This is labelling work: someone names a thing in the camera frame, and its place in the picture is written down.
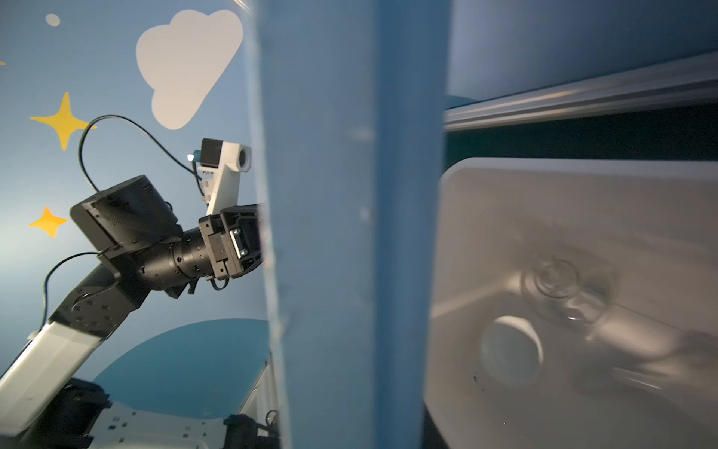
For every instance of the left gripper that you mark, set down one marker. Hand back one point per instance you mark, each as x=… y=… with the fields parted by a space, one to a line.
x=232 y=240

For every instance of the light blue bin lid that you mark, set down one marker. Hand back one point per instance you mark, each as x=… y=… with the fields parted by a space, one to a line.
x=348 y=103

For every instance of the white ceramic mortar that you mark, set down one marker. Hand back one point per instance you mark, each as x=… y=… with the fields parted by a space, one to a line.
x=511 y=351

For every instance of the white plastic storage bin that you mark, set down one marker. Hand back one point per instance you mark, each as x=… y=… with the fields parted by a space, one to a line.
x=645 y=375

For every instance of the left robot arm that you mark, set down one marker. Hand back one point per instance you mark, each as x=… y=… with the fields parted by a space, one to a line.
x=141 y=248

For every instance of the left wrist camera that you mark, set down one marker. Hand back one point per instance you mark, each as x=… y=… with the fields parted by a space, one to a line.
x=219 y=164

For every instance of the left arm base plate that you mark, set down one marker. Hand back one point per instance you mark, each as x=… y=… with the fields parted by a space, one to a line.
x=82 y=415

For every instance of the aluminium frame rail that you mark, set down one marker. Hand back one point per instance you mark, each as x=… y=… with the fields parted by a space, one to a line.
x=679 y=83

